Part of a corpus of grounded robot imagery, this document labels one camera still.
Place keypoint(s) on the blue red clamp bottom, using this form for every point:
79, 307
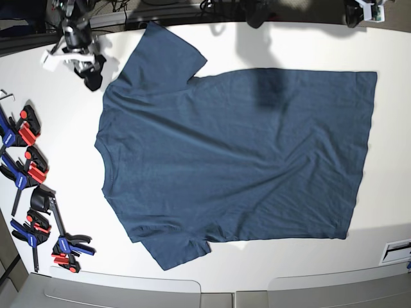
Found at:
68, 247

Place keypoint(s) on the blue T-shirt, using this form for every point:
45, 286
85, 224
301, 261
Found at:
252, 154

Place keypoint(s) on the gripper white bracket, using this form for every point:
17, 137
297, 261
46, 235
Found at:
88, 67

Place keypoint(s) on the blue red clamp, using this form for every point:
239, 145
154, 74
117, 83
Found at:
34, 232
22, 133
68, 247
30, 174

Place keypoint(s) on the blue red clamp top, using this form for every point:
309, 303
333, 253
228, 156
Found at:
22, 133

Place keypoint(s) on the silver hex key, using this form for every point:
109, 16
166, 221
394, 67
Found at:
5, 95

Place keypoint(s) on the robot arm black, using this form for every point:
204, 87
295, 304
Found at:
77, 47

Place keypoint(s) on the grey chair backs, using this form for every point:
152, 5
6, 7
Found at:
40, 291

